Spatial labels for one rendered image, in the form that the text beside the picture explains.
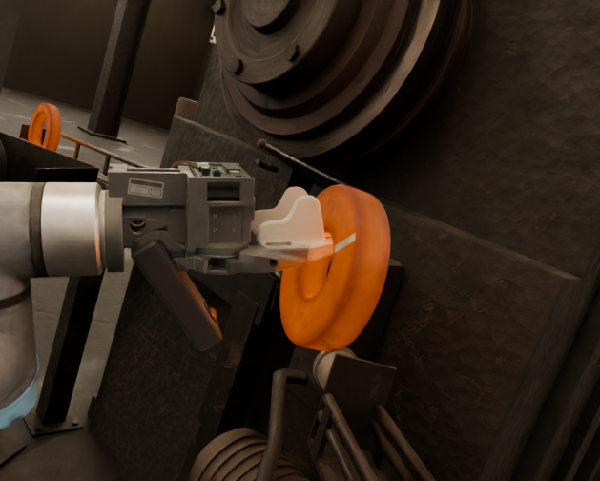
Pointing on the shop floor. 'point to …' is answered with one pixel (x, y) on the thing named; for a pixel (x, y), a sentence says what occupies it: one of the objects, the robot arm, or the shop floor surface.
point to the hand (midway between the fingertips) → (334, 247)
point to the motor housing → (238, 459)
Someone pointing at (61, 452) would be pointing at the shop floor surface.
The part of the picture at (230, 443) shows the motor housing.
